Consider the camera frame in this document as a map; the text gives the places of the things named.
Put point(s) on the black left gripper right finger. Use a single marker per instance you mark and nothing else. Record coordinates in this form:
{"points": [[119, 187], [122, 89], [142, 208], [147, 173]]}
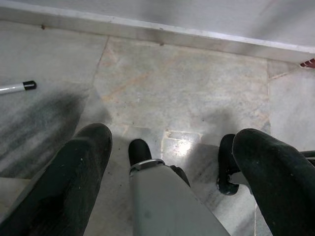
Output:
{"points": [[278, 186]]}

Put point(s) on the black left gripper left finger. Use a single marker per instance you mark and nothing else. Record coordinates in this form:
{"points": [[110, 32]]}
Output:
{"points": [[64, 186]]}

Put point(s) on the white table leg black tip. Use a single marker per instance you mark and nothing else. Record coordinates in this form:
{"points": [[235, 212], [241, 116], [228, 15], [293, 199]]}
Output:
{"points": [[14, 87]]}

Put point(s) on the white skirting board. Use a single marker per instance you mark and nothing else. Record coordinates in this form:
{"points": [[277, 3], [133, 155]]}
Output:
{"points": [[172, 34]]}

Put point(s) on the red patterned floor mat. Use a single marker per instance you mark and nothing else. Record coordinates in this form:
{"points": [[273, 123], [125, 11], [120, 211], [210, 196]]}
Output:
{"points": [[308, 64]]}

